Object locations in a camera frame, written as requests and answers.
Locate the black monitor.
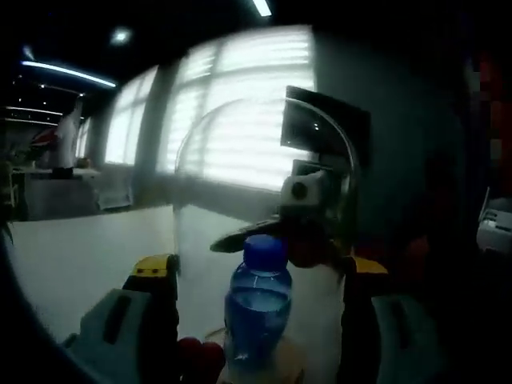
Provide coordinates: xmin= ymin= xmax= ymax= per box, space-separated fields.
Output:
xmin=281 ymin=85 xmax=371 ymax=169

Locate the round ceiling downlight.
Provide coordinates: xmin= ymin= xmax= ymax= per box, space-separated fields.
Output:
xmin=110 ymin=26 xmax=132 ymax=46

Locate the round wooden base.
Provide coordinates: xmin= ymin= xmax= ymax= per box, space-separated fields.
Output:
xmin=207 ymin=327 xmax=306 ymax=384

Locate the clear glass dome cover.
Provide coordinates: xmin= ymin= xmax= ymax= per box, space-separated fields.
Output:
xmin=172 ymin=97 xmax=363 ymax=353

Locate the grey chest-worn device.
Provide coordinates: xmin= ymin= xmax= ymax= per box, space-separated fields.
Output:
xmin=477 ymin=186 xmax=512 ymax=257

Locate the curved ceiling light strip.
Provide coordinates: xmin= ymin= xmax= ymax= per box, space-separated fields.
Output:
xmin=21 ymin=59 xmax=118 ymax=89

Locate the blue drink bottle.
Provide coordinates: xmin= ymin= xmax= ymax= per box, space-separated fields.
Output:
xmin=222 ymin=234 xmax=294 ymax=374

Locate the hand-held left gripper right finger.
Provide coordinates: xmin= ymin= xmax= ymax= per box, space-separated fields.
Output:
xmin=339 ymin=255 xmax=453 ymax=384

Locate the person's left hand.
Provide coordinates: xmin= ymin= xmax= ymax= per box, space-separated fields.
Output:
xmin=177 ymin=336 xmax=226 ymax=384

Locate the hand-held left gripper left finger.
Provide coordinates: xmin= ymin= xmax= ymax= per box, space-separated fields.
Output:
xmin=62 ymin=254 xmax=181 ymax=384

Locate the white chair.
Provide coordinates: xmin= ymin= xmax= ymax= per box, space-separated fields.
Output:
xmin=97 ymin=175 xmax=134 ymax=212

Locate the window with white blinds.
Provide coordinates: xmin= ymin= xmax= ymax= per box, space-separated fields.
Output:
xmin=105 ymin=25 xmax=316 ymax=194

